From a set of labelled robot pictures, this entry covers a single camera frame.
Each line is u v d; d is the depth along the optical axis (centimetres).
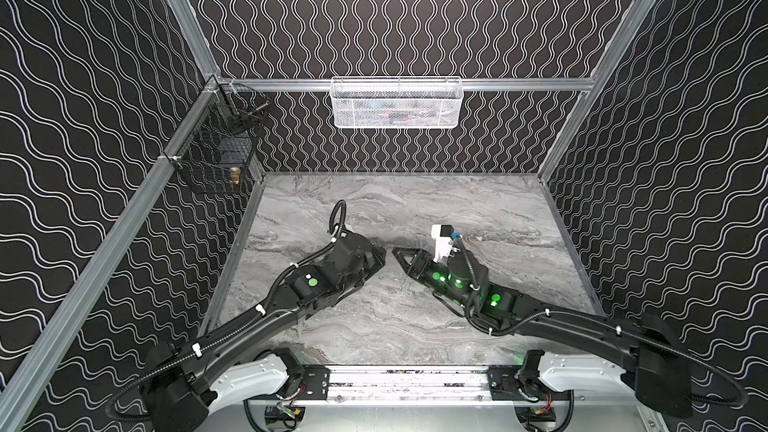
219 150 98
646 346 41
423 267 62
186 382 39
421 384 76
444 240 65
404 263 65
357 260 55
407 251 68
